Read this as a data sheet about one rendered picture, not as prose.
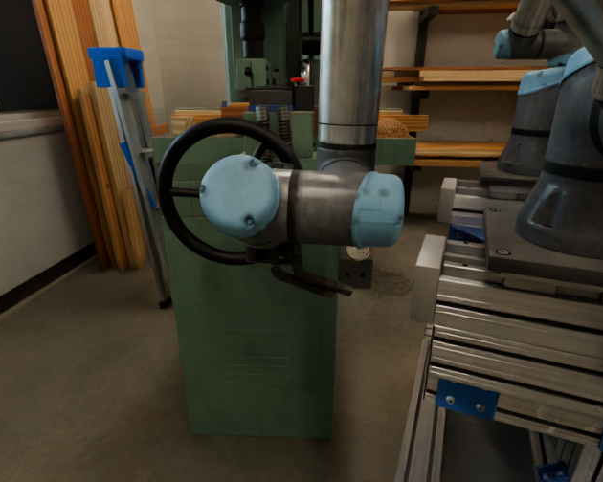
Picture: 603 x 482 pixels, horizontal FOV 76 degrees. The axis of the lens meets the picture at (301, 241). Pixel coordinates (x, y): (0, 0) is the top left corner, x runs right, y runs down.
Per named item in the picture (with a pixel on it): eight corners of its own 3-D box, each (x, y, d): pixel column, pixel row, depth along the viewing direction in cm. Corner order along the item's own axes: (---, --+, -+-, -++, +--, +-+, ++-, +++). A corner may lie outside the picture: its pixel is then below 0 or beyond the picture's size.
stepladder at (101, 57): (151, 311, 191) (77, 46, 150) (172, 287, 215) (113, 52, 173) (182, 310, 189) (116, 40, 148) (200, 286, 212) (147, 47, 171)
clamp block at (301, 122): (242, 158, 80) (240, 111, 77) (253, 148, 92) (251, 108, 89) (314, 158, 79) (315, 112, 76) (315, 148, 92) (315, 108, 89)
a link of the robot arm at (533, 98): (503, 125, 97) (514, 66, 92) (562, 126, 95) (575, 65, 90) (522, 130, 86) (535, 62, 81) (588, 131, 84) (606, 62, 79)
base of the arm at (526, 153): (560, 167, 98) (570, 126, 94) (574, 179, 85) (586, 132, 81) (494, 163, 103) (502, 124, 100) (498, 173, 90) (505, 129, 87)
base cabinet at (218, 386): (188, 435, 121) (157, 217, 95) (228, 328, 175) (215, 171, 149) (333, 440, 119) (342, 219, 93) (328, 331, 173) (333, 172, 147)
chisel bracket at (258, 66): (237, 97, 95) (235, 58, 92) (247, 96, 109) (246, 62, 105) (268, 97, 95) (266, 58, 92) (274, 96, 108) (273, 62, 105)
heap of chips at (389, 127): (372, 138, 87) (373, 120, 86) (365, 131, 100) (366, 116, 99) (413, 138, 87) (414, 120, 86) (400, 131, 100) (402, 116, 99)
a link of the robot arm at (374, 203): (395, 161, 44) (300, 156, 45) (411, 182, 34) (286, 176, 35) (389, 225, 47) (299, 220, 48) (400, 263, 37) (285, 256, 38)
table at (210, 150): (135, 171, 82) (130, 142, 80) (182, 150, 110) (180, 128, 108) (426, 173, 80) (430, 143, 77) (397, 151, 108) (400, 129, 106)
